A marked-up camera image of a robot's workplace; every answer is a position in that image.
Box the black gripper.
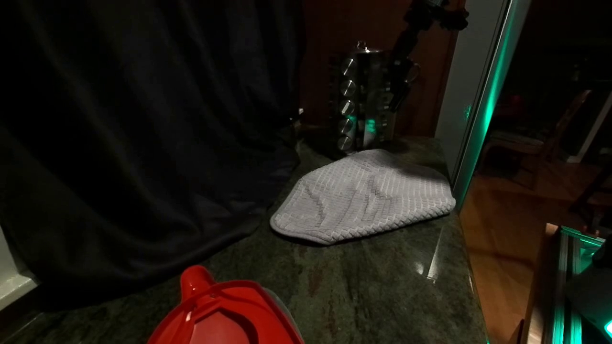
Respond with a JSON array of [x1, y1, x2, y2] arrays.
[[388, 0, 472, 65]]

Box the metal spice jar stand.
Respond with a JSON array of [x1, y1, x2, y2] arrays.
[[332, 40, 399, 154]]

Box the grey metal panel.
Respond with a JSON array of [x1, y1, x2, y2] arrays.
[[434, 0, 531, 210]]

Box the white furniture leg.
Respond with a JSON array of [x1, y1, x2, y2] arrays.
[[566, 90, 612, 164]]

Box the grey waffle weave towel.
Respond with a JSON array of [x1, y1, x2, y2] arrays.
[[269, 147, 459, 246]]

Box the metal framed equipment box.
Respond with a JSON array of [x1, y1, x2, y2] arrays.
[[541, 221, 612, 344]]

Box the black fabric curtain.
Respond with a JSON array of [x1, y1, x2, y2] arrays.
[[0, 0, 309, 311]]

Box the red plastic container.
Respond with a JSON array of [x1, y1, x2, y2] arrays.
[[147, 263, 306, 344]]

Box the white ledge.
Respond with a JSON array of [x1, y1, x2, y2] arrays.
[[0, 227, 38, 313]]

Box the black handled knife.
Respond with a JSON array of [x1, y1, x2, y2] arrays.
[[392, 59, 422, 112]]

